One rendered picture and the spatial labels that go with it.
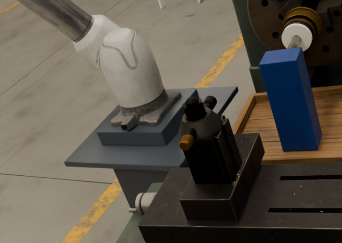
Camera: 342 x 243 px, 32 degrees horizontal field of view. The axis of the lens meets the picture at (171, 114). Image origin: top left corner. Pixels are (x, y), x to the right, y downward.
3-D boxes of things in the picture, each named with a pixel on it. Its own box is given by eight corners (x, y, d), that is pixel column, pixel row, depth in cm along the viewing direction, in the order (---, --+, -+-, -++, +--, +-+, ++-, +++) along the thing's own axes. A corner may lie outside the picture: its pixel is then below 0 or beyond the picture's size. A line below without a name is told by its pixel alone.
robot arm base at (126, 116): (103, 133, 190) (96, 118, 187) (138, 96, 205) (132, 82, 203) (150, 133, 180) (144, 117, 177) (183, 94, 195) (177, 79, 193)
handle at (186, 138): (189, 137, 105) (185, 126, 104) (201, 136, 104) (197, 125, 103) (180, 152, 102) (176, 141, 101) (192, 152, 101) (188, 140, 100)
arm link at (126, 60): (124, 114, 183) (98, 51, 173) (110, 95, 199) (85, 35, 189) (172, 92, 186) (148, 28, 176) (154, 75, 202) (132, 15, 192)
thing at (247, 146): (220, 154, 126) (213, 134, 124) (265, 152, 122) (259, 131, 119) (187, 220, 111) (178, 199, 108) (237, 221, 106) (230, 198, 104)
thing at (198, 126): (188, 117, 112) (183, 104, 111) (228, 115, 108) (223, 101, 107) (173, 142, 106) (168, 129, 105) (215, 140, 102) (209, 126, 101)
